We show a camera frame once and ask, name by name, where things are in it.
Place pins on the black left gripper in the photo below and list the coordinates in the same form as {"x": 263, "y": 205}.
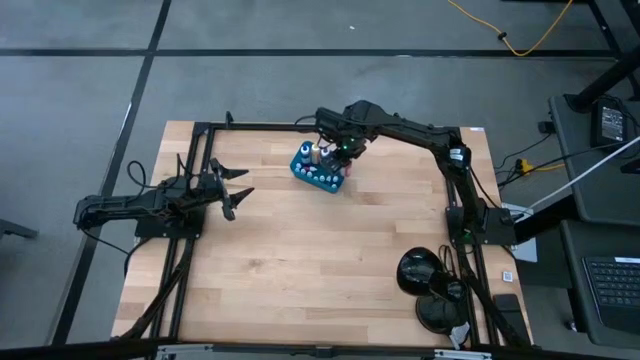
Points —
{"x": 212, "y": 187}

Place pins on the black side desk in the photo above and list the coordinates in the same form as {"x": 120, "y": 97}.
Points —
{"x": 615, "y": 200}

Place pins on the black metal table frame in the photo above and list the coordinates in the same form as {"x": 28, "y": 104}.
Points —
{"x": 260, "y": 127}

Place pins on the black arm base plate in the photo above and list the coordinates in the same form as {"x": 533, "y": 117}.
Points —
{"x": 502, "y": 234}
{"x": 150, "y": 232}

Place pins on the yellow food coloring bottle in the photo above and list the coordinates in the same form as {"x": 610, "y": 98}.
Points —
{"x": 315, "y": 152}

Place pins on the grey chair leg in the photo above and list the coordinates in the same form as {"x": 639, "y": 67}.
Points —
{"x": 15, "y": 229}

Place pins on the black metal stand base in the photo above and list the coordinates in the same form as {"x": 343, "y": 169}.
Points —
{"x": 607, "y": 77}

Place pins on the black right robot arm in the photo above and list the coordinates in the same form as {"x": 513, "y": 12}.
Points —
{"x": 425, "y": 135}

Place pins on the small white code tag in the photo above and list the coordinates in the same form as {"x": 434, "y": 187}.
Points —
{"x": 508, "y": 276}

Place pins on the black phone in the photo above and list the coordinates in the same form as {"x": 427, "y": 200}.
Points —
{"x": 507, "y": 305}

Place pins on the white rod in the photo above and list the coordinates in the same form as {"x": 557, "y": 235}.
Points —
{"x": 585, "y": 172}

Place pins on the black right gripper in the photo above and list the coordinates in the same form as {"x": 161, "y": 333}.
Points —
{"x": 345, "y": 152}

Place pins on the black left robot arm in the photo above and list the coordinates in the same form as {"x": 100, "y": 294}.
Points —
{"x": 125, "y": 207}

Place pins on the blue food coloring bottle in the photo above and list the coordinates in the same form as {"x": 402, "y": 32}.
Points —
{"x": 305, "y": 150}

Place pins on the black laptop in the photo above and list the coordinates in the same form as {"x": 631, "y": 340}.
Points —
{"x": 615, "y": 287}

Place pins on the black power adapter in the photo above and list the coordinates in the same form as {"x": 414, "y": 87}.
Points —
{"x": 612, "y": 124}

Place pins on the yellow plug connector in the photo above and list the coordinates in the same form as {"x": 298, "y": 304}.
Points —
{"x": 522, "y": 165}

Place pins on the teal plastic bin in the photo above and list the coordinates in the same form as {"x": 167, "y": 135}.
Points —
{"x": 322, "y": 188}

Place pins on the black desk lamp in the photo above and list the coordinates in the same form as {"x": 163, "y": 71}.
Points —
{"x": 422, "y": 272}

